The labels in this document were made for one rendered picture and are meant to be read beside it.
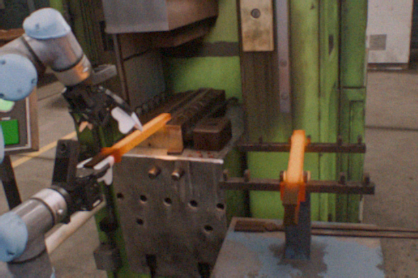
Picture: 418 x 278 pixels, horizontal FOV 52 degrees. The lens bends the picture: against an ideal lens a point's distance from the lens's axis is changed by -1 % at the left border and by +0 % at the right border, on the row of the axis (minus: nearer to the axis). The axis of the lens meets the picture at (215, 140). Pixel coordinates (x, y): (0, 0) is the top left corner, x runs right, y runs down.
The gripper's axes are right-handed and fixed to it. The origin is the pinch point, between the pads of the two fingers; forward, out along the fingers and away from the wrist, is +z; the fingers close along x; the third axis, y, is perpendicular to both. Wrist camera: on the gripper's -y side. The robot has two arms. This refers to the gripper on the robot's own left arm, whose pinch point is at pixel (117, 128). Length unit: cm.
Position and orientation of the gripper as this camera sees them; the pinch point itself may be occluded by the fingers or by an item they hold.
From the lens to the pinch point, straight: 111.9
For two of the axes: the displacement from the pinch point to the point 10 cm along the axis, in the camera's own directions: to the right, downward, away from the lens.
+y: -2.5, 7.7, -5.9
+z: 2.4, 6.4, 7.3
